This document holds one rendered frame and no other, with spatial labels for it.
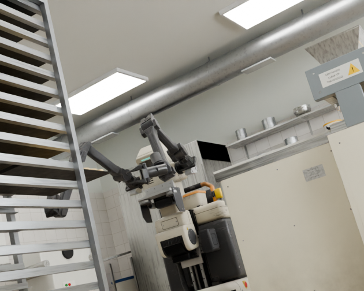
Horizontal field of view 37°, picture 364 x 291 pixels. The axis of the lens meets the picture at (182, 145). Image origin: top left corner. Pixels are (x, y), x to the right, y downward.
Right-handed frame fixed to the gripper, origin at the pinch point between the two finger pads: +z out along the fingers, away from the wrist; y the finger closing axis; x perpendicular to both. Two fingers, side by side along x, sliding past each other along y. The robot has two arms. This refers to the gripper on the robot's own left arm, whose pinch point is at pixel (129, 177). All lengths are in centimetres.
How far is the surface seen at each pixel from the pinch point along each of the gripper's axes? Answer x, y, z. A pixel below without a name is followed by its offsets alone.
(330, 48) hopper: -44, -34, -108
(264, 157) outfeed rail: -1, 7, -76
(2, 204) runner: -55, 6, 63
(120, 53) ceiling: 301, -179, -102
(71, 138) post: -22.1, -20.9, 26.6
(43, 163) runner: -35, -10, 43
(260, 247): 7, 53, -61
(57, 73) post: -19, -54, 25
